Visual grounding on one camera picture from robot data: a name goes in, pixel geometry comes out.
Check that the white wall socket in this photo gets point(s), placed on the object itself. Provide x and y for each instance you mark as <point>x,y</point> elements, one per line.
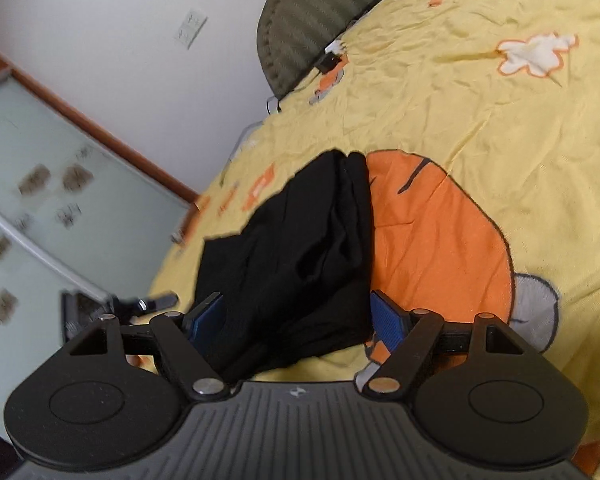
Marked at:
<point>190,29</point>

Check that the brown wooden door frame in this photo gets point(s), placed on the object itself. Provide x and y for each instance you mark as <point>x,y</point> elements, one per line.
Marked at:
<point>95,125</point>

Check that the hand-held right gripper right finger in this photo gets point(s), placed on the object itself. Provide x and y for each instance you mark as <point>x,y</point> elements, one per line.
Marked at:
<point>387,320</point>

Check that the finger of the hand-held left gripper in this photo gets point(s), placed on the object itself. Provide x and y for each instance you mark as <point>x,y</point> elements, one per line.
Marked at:
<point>147,304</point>

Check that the black charger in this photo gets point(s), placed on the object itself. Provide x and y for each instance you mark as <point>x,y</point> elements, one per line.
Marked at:
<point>329,62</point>

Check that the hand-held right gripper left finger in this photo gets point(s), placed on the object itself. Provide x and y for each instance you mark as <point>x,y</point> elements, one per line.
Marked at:
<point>207,319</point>

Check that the black pants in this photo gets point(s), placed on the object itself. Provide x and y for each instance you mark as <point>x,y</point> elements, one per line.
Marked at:
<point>290,260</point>

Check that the yellow printed bedsheet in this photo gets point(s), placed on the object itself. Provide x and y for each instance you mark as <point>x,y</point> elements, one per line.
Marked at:
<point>480,110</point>

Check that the frosted glass sliding door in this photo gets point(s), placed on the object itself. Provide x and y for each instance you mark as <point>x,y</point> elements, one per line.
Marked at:
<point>55,170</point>

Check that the olive green striped pillow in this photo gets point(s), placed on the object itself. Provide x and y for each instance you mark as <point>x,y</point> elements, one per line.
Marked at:
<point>305,20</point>

